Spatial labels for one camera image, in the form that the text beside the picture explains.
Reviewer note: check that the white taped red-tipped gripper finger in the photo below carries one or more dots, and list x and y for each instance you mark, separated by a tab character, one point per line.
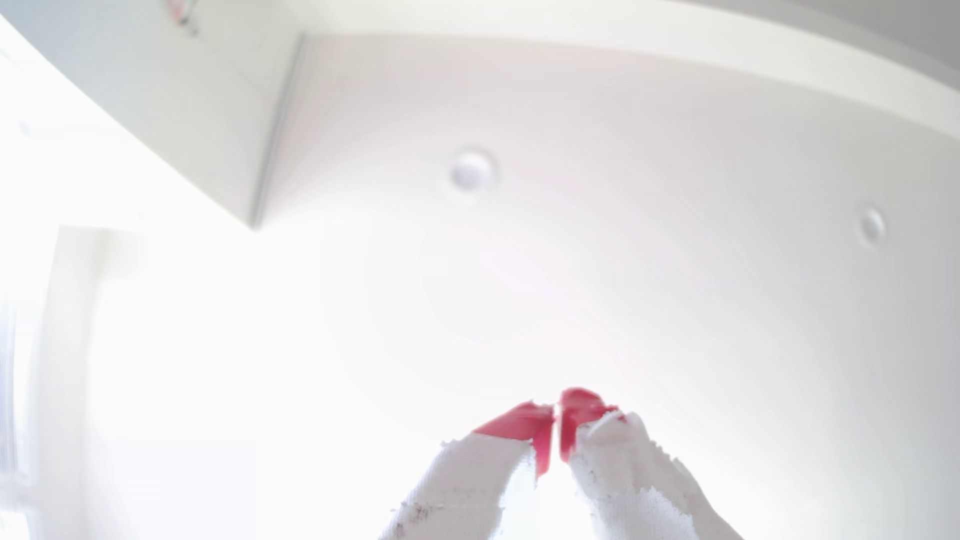
637	487
472	480

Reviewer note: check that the round recessed ceiling light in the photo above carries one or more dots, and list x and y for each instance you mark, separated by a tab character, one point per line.
872	225
472	171

